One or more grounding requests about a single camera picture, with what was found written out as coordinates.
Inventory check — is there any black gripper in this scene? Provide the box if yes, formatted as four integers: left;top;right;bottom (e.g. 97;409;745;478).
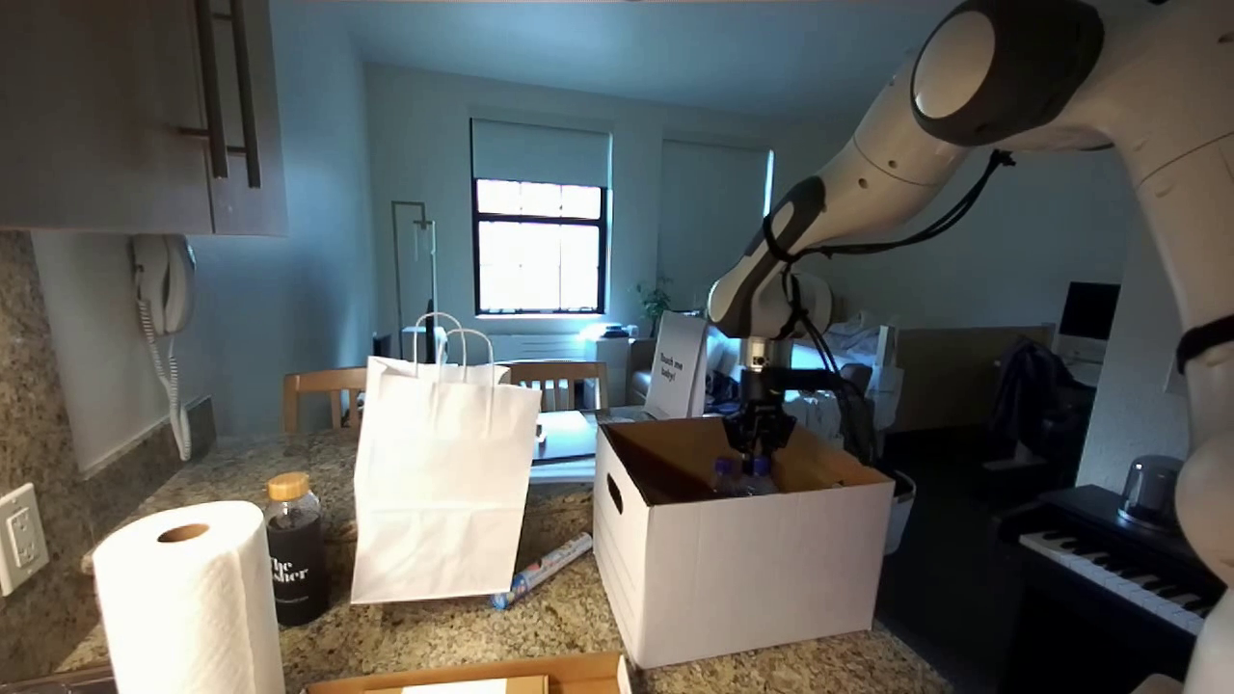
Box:
724;337;793;457

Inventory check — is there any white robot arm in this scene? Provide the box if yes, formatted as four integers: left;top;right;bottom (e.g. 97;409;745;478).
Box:
704;0;1234;583

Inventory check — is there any white cardboard storage box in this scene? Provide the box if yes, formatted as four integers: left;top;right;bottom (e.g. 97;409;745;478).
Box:
592;421;894;666

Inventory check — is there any bright window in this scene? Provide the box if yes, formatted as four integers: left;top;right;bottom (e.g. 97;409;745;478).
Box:
475;177;604;317

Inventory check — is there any shallow cardboard tray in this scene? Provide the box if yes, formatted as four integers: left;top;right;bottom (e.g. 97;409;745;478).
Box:
304;651;635;694

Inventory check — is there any white paper bag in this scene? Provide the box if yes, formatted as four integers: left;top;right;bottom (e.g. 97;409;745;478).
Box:
350;353;541;606

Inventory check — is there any black keyboard piano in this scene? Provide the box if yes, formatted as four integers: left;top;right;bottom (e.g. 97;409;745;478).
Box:
993;485;1221;694

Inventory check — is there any wooden chair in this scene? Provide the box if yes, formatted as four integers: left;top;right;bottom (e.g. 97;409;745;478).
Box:
280;366;366;430

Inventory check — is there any dark glass jar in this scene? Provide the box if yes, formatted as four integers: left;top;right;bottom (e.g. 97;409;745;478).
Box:
267;470;326;624

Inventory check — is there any white paper towel roll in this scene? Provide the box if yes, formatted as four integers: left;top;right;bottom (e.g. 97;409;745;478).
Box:
93;501;286;694

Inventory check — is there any wooden upper cabinet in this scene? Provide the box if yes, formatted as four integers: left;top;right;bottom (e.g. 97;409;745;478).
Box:
0;0;286;233

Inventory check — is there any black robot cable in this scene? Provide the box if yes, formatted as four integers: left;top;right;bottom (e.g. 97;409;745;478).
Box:
754;147;1016;467

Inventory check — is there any white wall phone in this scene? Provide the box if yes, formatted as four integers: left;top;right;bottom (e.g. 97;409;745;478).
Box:
128;233;194;457

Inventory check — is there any wall light switch plate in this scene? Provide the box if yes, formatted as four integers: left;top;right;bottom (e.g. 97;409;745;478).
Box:
0;483;51;596

